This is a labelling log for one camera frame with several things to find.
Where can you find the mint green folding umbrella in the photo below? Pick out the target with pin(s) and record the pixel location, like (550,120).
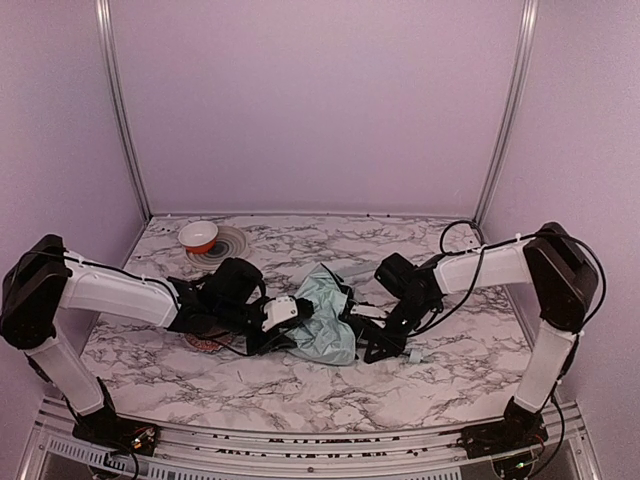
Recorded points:
(329,336)

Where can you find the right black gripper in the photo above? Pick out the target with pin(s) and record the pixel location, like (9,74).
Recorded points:
(379,337)

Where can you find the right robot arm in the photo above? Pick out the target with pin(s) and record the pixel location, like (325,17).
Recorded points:
(570,285)

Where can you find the orange white bowl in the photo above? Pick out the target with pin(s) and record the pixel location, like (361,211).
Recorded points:
(198,237)

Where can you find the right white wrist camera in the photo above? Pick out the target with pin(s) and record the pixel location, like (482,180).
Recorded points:
(369,313)

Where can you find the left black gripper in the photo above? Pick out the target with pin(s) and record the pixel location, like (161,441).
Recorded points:
(267,340)

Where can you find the red patterned bowl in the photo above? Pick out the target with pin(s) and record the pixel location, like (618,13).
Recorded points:
(205,345)

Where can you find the left aluminium frame post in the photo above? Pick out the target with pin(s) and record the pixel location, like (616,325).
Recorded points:
(109,53)

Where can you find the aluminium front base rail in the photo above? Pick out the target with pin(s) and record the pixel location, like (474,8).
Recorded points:
(191,452)

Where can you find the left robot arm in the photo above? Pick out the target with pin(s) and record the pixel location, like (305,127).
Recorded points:
(48,278)

